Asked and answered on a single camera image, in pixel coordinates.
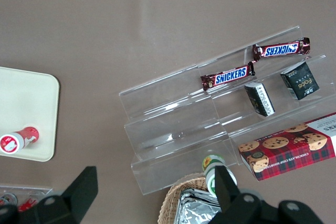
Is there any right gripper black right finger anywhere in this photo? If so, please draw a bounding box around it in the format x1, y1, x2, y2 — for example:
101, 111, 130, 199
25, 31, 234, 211
214, 166, 242, 209

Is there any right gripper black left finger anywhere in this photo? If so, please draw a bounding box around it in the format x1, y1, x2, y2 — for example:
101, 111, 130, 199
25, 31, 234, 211
61, 166, 99, 224

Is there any oval wicker basket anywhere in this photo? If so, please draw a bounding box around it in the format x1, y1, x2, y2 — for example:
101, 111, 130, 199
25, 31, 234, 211
157, 172, 224, 224

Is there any beige plastic tray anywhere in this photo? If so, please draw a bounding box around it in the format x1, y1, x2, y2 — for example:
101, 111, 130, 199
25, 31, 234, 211
0, 66, 61, 163

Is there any green white yogurt bottle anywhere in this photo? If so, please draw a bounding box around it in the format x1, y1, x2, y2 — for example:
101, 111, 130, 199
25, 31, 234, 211
201, 154, 237, 199

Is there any foil-wrapped container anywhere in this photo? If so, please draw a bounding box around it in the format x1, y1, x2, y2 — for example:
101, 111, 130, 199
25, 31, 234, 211
177, 188, 224, 224

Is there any clear acrylic bottle rack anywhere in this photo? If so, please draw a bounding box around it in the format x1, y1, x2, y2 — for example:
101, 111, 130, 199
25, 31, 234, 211
0, 184, 54, 210

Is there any red cola bottle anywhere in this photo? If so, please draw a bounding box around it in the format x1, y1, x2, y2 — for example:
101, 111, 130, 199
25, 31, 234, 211
0, 192, 39, 210

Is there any red tartan cookie box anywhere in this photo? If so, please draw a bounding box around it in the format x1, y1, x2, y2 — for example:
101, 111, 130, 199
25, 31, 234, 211
238, 112, 336, 182

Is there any clear acrylic stepped shelf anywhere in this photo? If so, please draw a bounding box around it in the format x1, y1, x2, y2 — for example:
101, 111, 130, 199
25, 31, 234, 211
118, 25, 336, 196

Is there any red white yogurt bottle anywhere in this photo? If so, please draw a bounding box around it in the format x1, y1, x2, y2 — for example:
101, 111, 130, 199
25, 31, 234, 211
0, 125, 41, 155

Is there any small black box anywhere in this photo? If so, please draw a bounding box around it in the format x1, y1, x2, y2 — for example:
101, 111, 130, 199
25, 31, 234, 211
244, 82, 277, 117
280, 61, 321, 101

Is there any Snickers chocolate bar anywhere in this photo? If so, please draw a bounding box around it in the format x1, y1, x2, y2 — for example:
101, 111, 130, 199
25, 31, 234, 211
200, 61, 256, 91
252, 37, 311, 62

